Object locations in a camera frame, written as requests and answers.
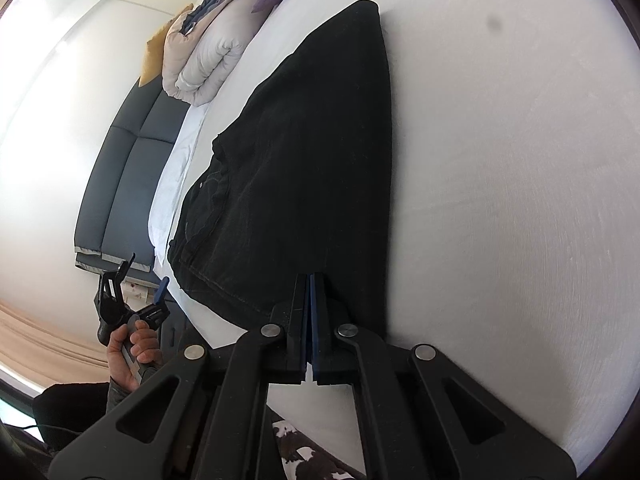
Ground black pants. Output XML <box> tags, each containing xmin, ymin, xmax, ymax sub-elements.
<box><xmin>167</xmin><ymin>0</ymin><xmax>393</xmax><ymax>342</ymax></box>

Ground grey padded headboard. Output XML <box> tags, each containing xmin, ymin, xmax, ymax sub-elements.
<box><xmin>74</xmin><ymin>77</ymin><xmax>193</xmax><ymax>272</ymax></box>

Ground beige curtain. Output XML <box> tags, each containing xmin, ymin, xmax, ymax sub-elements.
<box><xmin>0</xmin><ymin>300</ymin><xmax>114</xmax><ymax>377</ymax></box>

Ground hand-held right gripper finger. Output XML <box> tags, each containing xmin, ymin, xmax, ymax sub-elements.
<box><xmin>47</xmin><ymin>272</ymin><xmax>312</xmax><ymax>480</ymax></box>
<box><xmin>310</xmin><ymin>272</ymin><xmax>577</xmax><ymax>480</ymax></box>

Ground white pillow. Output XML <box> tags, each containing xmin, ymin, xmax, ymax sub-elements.
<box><xmin>147</xmin><ymin>105</ymin><xmax>214</xmax><ymax>261</ymax></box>

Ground white bed mattress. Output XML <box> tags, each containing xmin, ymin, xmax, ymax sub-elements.
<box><xmin>147</xmin><ymin>0</ymin><xmax>637</xmax><ymax>480</ymax></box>

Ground person's dark trouser leg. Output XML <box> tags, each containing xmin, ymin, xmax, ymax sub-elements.
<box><xmin>32</xmin><ymin>382</ymin><xmax>115</xmax><ymax>458</ymax></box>

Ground folded blue-grey blanket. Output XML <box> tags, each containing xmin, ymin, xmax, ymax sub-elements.
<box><xmin>182</xmin><ymin>0</ymin><xmax>258</xmax><ymax>36</ymax></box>

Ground person's left hand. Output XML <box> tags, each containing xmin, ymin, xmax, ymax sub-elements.
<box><xmin>106</xmin><ymin>320</ymin><xmax>162</xmax><ymax>392</ymax></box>

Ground cow print rug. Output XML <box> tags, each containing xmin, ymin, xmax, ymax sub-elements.
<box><xmin>271</xmin><ymin>420</ymin><xmax>364</xmax><ymax>480</ymax></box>

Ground yellow pillow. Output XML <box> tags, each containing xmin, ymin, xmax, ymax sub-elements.
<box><xmin>139</xmin><ymin>4</ymin><xmax>194</xmax><ymax>86</ymax></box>

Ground folded beige duvet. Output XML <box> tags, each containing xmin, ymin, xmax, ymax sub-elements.
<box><xmin>161</xmin><ymin>0</ymin><xmax>266</xmax><ymax>108</ymax></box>

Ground person's left forearm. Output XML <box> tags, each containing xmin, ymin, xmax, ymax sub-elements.
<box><xmin>106</xmin><ymin>377</ymin><xmax>140</xmax><ymax>416</ymax></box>

